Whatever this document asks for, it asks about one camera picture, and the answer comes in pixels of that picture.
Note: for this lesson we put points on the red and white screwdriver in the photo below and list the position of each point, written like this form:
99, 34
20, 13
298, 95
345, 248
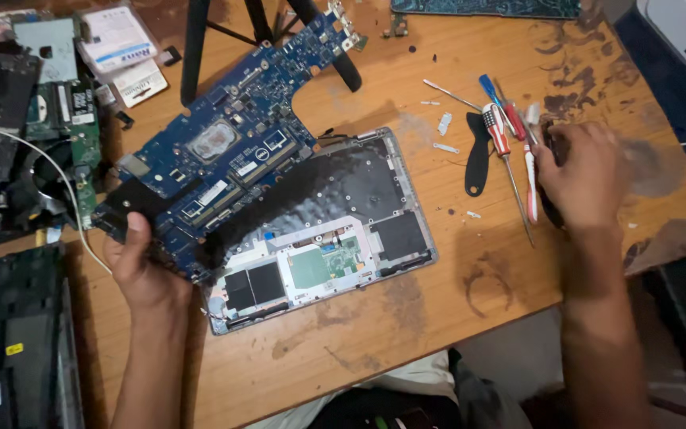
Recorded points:
530, 184

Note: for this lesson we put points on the person's right hand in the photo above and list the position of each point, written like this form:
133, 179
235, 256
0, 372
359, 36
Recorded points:
584, 176

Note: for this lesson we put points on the dark patterned circuit board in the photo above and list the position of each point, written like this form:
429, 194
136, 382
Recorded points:
486, 7

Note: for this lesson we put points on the silver laptop bottom case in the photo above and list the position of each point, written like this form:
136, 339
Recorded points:
331, 238

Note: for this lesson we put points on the black tripod stand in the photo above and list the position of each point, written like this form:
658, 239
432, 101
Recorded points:
259, 36

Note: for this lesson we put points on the black laptop chassis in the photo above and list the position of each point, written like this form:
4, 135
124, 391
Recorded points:
15, 339

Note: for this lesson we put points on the person's clothing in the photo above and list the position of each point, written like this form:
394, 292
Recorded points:
402, 393

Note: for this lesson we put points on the white device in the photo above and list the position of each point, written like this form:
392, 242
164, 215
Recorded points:
685, 36

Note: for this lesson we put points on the heap of laptop parts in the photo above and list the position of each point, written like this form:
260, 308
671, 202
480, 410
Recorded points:
27, 131

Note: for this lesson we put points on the thin metal rod tool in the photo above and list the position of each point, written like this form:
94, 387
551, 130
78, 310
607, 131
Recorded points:
450, 94

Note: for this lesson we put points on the black plastic pry tool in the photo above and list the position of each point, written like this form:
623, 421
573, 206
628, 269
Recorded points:
477, 158

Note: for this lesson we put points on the small green circuit board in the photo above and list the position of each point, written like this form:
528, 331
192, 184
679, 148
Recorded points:
398, 25

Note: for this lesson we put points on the clear plastic packet white label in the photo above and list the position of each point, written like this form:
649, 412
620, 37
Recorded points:
115, 39

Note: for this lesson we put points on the white paper box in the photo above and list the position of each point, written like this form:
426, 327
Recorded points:
139, 83

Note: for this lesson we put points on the person's right fingers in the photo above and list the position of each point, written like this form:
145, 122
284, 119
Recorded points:
548, 161

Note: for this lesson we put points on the person's left hand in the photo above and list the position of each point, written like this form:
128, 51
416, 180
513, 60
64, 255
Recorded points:
143, 271

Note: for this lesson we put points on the black laptop fan part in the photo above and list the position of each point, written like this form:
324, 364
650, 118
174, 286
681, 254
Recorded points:
551, 179

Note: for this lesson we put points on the blue laptop motherboard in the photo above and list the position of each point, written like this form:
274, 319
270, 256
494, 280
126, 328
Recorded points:
230, 149

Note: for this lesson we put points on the small metal bracket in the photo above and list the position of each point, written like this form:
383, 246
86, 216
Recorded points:
444, 123
445, 148

